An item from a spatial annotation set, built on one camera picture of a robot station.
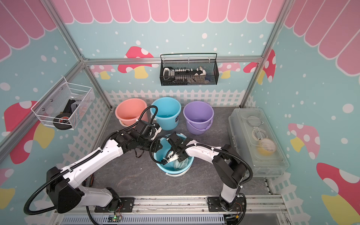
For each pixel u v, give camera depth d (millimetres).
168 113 1057
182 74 875
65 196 401
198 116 1119
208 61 895
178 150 637
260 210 736
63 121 678
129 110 1004
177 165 812
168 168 707
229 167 459
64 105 752
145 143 634
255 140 819
